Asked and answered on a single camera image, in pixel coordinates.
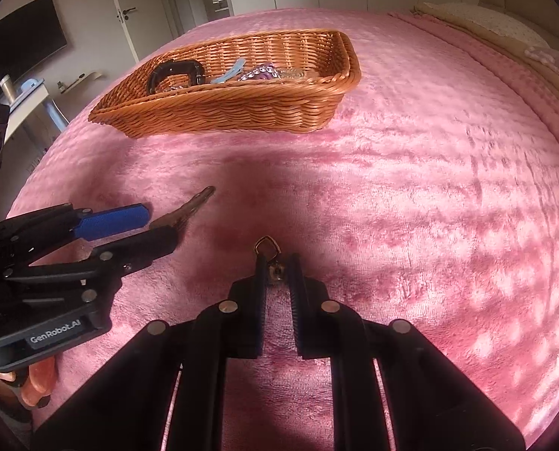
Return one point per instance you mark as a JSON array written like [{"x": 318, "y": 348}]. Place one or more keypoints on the pink plush blanket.
[{"x": 401, "y": 197}]

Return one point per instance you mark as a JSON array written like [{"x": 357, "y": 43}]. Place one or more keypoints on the person's left hand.
[{"x": 37, "y": 380}]

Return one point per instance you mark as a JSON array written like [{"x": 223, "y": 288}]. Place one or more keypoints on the black wall television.
[{"x": 21, "y": 47}]

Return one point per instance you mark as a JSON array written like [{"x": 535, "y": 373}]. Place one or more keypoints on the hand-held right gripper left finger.
[{"x": 262, "y": 310}]

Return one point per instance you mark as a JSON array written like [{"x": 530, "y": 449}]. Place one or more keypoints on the brown wicker basket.
[{"x": 223, "y": 112}]

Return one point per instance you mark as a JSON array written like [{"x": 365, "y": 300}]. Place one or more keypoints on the gold and white thermos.
[{"x": 7, "y": 89}]

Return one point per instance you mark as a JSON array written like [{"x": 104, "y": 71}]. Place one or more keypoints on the small beige wall shelf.
[{"x": 79, "y": 81}]

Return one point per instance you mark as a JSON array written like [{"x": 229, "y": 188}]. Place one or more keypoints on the beige quilt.
[{"x": 505, "y": 47}]

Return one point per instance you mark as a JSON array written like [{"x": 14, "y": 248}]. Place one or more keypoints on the pink checked pillow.
[{"x": 556, "y": 63}]

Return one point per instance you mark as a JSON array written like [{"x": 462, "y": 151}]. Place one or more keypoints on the white floral pillow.
[{"x": 481, "y": 19}]

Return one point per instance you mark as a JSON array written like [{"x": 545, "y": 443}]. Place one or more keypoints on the light blue hair clip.
[{"x": 227, "y": 75}]

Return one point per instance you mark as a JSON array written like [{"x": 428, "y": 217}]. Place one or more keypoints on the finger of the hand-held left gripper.
[
  {"x": 147, "y": 246},
  {"x": 115, "y": 221}
]

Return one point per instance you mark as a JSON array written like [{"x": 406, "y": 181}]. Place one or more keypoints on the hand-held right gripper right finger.
[{"x": 296, "y": 319}]

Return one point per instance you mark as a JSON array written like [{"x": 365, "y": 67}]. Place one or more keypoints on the white door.
[{"x": 133, "y": 9}]

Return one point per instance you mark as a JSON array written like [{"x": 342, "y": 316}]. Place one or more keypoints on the blue and white desk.
[{"x": 35, "y": 117}]

